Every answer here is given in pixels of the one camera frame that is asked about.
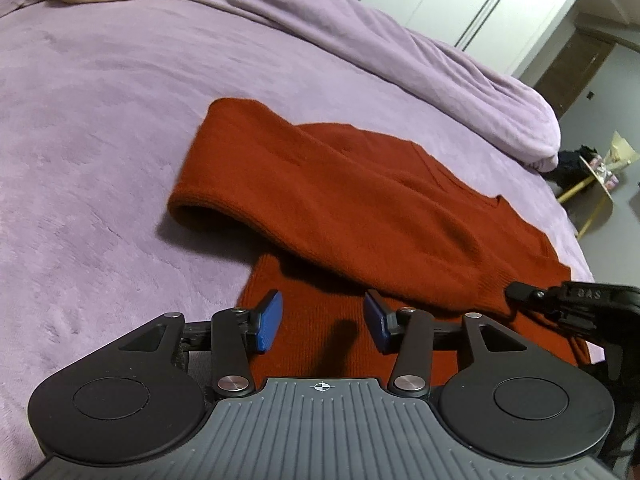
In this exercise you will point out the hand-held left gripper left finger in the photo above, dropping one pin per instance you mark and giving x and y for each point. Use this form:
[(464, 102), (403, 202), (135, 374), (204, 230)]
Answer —
[(269, 317)]

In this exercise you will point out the brown wooden door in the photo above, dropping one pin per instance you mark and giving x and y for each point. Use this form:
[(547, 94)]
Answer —
[(570, 77)]

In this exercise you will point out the dark cloth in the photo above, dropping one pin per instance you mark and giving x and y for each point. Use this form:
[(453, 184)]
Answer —
[(567, 165)]

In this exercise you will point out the red knitted sweater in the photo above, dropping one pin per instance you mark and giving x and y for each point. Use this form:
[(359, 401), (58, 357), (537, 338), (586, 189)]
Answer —
[(375, 200)]

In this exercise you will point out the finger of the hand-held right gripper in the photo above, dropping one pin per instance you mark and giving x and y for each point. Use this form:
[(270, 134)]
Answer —
[(530, 294)]

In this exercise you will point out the purple duvet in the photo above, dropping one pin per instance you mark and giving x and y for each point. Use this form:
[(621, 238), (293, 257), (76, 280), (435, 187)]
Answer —
[(400, 60)]

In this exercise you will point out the purple fleece bed sheet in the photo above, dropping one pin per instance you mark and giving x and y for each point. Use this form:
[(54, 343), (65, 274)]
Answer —
[(100, 160)]

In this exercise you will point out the beige paper bag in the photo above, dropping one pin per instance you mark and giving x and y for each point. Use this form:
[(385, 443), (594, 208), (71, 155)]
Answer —
[(622, 147)]

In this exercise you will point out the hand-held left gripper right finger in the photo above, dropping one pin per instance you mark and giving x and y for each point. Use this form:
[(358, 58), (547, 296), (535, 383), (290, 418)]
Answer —
[(377, 320)]

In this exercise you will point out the yellow-legged side table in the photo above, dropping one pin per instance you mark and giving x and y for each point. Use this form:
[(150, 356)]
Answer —
[(597, 180)]

